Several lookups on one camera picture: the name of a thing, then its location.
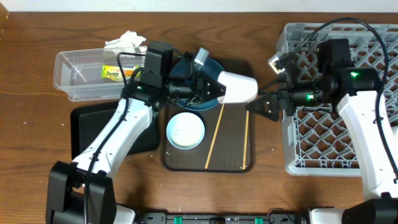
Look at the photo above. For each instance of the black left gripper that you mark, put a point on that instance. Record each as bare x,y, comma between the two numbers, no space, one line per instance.
200,87

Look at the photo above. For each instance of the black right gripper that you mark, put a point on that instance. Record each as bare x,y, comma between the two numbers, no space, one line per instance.
284,94

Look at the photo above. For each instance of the white cup pink inside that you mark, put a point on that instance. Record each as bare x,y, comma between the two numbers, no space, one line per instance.
239,88

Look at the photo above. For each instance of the light blue small bowl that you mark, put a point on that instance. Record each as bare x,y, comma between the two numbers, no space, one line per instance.
185,130

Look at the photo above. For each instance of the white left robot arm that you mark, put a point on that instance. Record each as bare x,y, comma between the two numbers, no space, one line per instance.
82,191

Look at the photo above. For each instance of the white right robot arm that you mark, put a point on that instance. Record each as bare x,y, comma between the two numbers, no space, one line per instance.
355,94

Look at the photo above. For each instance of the grey dishwasher rack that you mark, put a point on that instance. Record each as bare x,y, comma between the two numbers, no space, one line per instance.
315,141

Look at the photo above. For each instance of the right wooden chopstick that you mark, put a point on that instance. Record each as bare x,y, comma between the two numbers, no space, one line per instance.
245,140

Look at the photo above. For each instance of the wooden chopstick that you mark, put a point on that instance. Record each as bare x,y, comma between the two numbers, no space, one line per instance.
214,137
245,140

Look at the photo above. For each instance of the dark blue plate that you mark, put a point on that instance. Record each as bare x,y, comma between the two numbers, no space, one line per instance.
213,69

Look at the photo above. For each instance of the brown serving tray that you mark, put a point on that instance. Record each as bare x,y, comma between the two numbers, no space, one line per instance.
227,155

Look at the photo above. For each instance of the left wooden chopstick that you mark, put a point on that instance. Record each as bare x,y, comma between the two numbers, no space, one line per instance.
214,137

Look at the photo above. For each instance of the crumpled white tissue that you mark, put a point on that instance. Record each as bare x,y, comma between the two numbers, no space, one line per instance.
129,42

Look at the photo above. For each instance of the yellow snack wrapper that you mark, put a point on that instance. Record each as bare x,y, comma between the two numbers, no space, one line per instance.
113,73

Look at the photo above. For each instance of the black tray bin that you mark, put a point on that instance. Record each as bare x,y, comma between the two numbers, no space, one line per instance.
88,121

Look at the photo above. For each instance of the clear plastic bin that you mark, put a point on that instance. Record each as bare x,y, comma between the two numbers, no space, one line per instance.
78,73

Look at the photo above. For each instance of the black rail with green clamps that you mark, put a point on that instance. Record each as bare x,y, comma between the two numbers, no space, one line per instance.
273,217

